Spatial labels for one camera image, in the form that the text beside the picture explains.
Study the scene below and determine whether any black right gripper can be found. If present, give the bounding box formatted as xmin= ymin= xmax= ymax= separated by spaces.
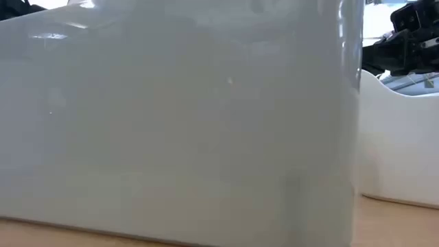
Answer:
xmin=362 ymin=25 xmax=439 ymax=76

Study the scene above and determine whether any white plastic basket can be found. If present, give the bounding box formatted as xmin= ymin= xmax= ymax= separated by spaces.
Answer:
xmin=355 ymin=69 xmax=439 ymax=209
xmin=0 ymin=0 xmax=364 ymax=247

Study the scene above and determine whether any silver ceiling duct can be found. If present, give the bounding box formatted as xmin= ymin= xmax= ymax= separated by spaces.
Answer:
xmin=379 ymin=71 xmax=439 ymax=97

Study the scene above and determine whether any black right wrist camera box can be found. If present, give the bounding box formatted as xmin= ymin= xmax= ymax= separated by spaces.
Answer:
xmin=390 ymin=1 xmax=439 ymax=34

